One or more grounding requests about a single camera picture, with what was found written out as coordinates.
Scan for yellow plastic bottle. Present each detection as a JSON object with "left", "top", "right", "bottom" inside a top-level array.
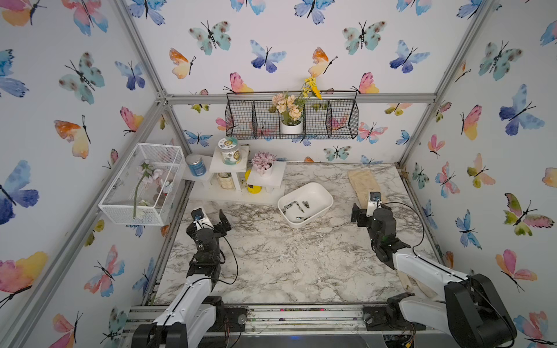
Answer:
[{"left": 245, "top": 170, "right": 262, "bottom": 194}]

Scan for artificial pink flower stem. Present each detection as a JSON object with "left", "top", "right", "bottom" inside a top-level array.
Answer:
[{"left": 132, "top": 159, "right": 173, "bottom": 219}]

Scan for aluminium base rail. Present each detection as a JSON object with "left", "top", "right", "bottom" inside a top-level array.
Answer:
[{"left": 123, "top": 303, "right": 488, "bottom": 336}]

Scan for white wire mesh box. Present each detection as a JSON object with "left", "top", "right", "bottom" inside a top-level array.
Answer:
[{"left": 99, "top": 143, "right": 186, "bottom": 226}]

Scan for white plastic storage box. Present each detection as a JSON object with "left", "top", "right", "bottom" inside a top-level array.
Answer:
[{"left": 277, "top": 182, "right": 334, "bottom": 229}]

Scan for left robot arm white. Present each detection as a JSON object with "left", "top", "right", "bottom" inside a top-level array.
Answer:
[{"left": 131, "top": 207, "right": 232, "bottom": 347}]

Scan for blue can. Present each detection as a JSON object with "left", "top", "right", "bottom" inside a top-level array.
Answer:
[{"left": 185, "top": 154, "right": 207, "bottom": 177}]

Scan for white pot pink flowers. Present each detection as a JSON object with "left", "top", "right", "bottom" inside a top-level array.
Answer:
[{"left": 252, "top": 152, "right": 276, "bottom": 177}]

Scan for cream bubble pot with succulent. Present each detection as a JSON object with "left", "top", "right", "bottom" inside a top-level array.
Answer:
[{"left": 217, "top": 173, "right": 235, "bottom": 190}]

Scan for green lidded jar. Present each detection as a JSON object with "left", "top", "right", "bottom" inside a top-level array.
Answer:
[{"left": 218, "top": 136, "right": 242, "bottom": 165}]

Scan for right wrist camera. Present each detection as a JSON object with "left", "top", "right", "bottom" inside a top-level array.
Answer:
[{"left": 366, "top": 191, "right": 382, "bottom": 217}]

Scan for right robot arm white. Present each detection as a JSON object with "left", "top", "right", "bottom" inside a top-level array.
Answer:
[{"left": 351, "top": 202, "right": 517, "bottom": 347}]

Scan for white pot flower bouquet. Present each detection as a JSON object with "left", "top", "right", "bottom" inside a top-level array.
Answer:
[{"left": 268, "top": 76, "right": 323, "bottom": 136}]

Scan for black wire wall basket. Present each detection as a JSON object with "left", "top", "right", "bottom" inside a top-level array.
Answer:
[{"left": 225, "top": 90, "right": 359, "bottom": 142}]

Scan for white tiered wooden shelf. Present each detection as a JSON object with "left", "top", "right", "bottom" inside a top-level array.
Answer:
[{"left": 184, "top": 145, "right": 287, "bottom": 205}]

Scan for beige work glove far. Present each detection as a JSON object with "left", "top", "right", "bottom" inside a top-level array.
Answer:
[{"left": 348, "top": 169, "right": 387, "bottom": 208}]

